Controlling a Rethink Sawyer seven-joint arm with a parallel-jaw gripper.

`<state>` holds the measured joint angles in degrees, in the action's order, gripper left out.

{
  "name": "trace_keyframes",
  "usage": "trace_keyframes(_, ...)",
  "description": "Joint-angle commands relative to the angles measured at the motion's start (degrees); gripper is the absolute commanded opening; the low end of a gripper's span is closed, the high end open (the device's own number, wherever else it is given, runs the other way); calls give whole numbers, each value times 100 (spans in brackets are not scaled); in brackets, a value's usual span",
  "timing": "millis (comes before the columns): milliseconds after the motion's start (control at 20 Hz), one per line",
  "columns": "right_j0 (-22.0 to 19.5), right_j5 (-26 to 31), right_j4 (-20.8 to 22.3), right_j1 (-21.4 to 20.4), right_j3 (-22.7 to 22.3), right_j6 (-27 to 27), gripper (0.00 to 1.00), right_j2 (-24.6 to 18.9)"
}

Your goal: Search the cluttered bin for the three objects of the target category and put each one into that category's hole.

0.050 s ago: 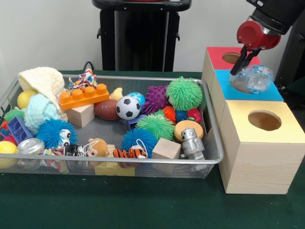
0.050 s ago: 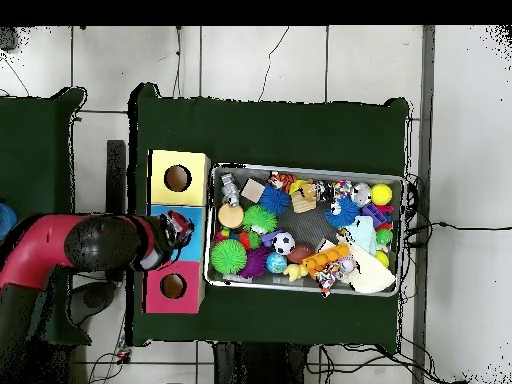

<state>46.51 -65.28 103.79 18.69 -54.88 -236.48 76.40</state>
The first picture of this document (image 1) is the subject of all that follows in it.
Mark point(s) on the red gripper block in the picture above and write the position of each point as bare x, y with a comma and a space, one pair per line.
256, 36

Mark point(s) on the clear plastic packet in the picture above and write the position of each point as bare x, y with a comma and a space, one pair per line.
255, 78

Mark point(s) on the globe print ball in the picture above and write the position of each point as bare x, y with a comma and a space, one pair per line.
139, 98

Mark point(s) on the small wooden block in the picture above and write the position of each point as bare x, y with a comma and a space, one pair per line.
166, 149
80, 115

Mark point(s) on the cream knitted cloth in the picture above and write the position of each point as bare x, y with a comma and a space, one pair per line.
43, 81

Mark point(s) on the light teal knitted cloth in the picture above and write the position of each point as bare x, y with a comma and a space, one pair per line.
40, 110

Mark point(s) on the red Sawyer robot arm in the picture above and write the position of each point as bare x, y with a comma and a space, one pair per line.
279, 14

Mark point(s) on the wooden box with three holes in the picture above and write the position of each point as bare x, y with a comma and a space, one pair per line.
257, 162

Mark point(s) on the shallow clear mesh bin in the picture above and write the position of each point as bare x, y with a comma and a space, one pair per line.
212, 160

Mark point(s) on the black chair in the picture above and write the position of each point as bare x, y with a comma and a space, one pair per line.
293, 62

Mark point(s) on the green furry ball with eyes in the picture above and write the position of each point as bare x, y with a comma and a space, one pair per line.
184, 93

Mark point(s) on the toy hamburger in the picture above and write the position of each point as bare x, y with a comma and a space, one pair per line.
188, 128

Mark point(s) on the purple spiky ball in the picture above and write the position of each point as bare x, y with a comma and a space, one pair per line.
157, 98

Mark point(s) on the silver toy robot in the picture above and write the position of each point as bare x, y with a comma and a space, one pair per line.
192, 143

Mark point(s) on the green spiky ball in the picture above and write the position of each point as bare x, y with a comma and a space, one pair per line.
156, 126

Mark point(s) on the black and white soccer ball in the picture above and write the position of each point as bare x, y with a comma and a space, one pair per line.
128, 108

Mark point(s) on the purple toy block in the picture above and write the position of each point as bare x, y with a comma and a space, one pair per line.
133, 122

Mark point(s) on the small brown basketball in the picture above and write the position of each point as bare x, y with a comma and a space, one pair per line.
106, 109

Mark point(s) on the orange toy building block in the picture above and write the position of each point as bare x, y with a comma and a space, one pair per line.
85, 97

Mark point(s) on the dark green table cloth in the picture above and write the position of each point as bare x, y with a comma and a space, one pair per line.
143, 205

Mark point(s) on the blue spiky ball with eyes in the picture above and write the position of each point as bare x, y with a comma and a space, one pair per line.
52, 132

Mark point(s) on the yellow smiley face ball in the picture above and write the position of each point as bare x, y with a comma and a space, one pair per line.
26, 98

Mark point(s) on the silver metal can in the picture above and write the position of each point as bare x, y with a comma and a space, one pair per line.
30, 146

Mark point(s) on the plain yellow ball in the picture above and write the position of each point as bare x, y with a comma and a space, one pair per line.
6, 153

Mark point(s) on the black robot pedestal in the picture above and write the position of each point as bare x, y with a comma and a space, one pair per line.
138, 38

